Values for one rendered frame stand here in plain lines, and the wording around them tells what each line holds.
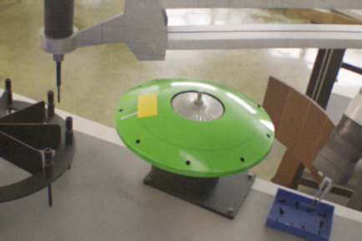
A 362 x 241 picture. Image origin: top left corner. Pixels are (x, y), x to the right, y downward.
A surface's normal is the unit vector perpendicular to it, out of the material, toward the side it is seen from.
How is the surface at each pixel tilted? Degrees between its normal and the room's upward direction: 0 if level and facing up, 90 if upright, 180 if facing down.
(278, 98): 90
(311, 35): 9
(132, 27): 90
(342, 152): 71
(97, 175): 0
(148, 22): 90
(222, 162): 24
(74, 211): 0
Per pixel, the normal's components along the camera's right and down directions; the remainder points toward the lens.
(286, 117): -0.79, 0.25
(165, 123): 0.01, -0.73
